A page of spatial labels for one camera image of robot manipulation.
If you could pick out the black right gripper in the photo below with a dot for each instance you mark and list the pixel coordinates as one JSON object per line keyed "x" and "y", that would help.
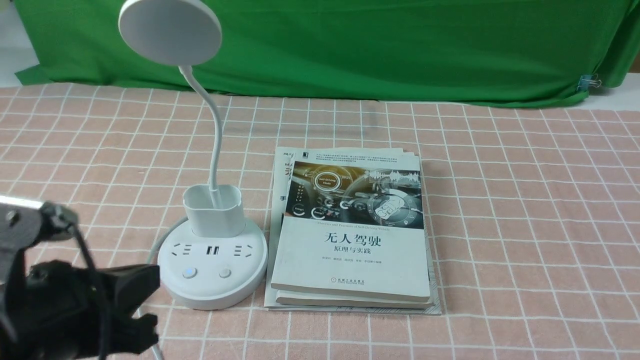
{"x": 58, "y": 311}

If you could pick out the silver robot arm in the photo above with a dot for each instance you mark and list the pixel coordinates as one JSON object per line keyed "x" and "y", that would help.
{"x": 27, "y": 223}

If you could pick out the white desk lamp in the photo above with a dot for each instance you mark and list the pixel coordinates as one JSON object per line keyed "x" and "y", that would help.
{"x": 216, "y": 256}

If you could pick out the middle white book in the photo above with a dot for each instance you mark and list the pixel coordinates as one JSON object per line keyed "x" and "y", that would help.
{"x": 300, "y": 299}

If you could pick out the bottom thin booklet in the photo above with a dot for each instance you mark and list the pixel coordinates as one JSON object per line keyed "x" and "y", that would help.
{"x": 435, "y": 295}

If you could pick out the top self-driving book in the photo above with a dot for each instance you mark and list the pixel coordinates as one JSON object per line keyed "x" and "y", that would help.
{"x": 352, "y": 240}

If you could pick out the pink grid tablecloth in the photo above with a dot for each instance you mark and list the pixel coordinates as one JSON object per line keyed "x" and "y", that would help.
{"x": 533, "y": 216}

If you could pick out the green backdrop cloth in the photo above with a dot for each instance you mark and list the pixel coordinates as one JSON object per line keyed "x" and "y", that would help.
{"x": 514, "y": 54}

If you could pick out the metal binder clip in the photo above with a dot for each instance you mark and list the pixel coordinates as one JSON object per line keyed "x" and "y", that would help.
{"x": 587, "y": 82}

